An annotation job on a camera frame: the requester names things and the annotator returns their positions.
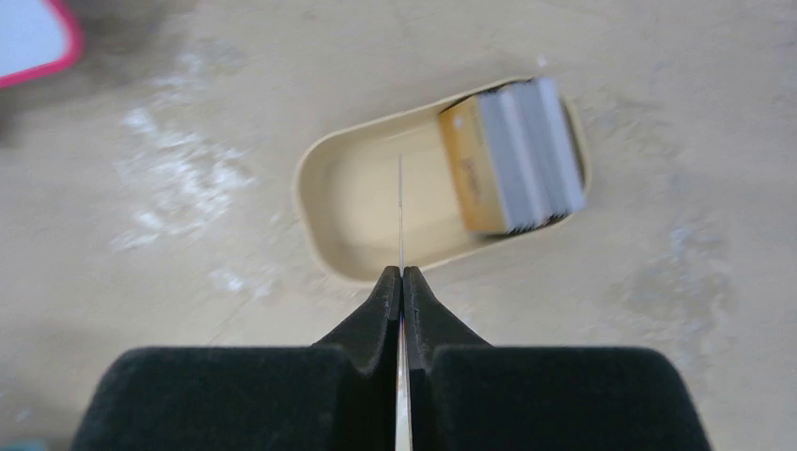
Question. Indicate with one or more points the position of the teal leather card holder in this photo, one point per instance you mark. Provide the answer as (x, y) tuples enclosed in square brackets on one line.
[(26, 445)]

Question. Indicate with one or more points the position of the beige oval tray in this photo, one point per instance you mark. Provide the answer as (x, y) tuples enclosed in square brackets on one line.
[(346, 191)]

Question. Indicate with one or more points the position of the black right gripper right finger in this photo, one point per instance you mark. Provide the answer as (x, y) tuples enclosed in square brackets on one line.
[(467, 394)]

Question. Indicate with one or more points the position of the pink framed whiteboard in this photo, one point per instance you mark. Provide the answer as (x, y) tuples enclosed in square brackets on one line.
[(38, 38)]

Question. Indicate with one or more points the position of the stack of cards in tray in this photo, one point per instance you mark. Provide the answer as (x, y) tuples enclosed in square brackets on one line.
[(514, 158)]

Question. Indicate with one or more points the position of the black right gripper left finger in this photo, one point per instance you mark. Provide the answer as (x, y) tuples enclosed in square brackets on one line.
[(336, 394)]

